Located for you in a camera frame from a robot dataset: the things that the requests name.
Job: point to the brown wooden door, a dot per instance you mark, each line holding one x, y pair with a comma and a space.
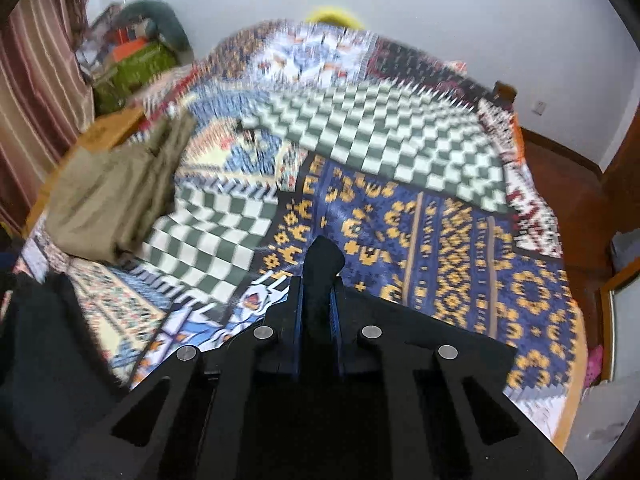
622, 180

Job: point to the patchwork printed blanket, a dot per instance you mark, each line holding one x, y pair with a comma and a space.
425, 240

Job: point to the wood-framed mirror panel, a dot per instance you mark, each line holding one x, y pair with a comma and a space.
622, 320

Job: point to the olive pants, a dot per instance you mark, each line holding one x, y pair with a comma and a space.
110, 195

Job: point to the orange box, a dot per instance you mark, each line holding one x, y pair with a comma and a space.
131, 50

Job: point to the green patterned bag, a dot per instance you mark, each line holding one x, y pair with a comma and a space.
135, 72

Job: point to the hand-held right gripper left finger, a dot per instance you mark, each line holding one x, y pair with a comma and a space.
296, 312

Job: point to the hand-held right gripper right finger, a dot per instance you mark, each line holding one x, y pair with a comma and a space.
334, 315

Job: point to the black pants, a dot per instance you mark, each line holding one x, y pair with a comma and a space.
322, 270

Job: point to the wall outlet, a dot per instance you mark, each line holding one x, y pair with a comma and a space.
539, 108

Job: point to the striped brown curtain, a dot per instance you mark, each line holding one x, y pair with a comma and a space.
35, 85

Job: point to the yellow round object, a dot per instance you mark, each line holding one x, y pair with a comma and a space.
334, 16

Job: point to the wooden bed post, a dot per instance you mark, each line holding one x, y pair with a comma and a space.
505, 95

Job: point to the grey-green plush toy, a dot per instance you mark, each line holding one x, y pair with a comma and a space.
170, 25

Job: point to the pink slipper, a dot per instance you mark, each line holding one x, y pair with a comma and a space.
595, 365

